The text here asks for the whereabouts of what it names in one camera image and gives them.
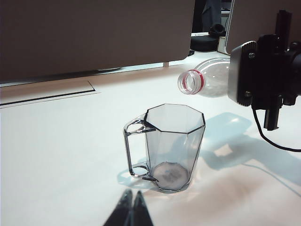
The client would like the dark hanging garment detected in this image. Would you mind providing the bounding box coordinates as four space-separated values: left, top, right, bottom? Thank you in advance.
201 0 222 32

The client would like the black camera cable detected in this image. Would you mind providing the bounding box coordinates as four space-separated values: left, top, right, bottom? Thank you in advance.
252 108 301 152

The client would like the clear plastic bottle red ring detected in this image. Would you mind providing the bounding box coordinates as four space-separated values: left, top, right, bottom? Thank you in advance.
177 57 231 98

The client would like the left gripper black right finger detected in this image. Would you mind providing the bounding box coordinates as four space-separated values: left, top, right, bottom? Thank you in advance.
130 190 155 226

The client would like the silver black wrist camera box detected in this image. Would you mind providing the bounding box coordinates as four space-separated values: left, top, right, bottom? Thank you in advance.
227 40 258 107

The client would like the black headset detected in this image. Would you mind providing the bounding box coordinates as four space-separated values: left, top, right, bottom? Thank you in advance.
209 23 226 38

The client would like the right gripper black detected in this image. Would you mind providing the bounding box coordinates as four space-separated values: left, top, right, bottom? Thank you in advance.
251 9 296 130

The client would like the wide brown partition panel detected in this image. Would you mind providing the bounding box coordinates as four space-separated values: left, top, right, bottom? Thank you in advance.
0 0 196 82

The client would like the transparent grey octagonal mug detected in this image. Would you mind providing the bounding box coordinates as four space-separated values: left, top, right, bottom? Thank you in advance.
123 103 207 193

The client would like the narrow brown partition panel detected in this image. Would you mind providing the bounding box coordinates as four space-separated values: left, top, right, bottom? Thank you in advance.
225 0 301 56

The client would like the black round stool seat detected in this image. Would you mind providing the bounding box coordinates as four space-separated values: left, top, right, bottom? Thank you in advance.
190 35 219 52

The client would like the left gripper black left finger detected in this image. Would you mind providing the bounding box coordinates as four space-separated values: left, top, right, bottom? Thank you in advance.
103 188 133 226

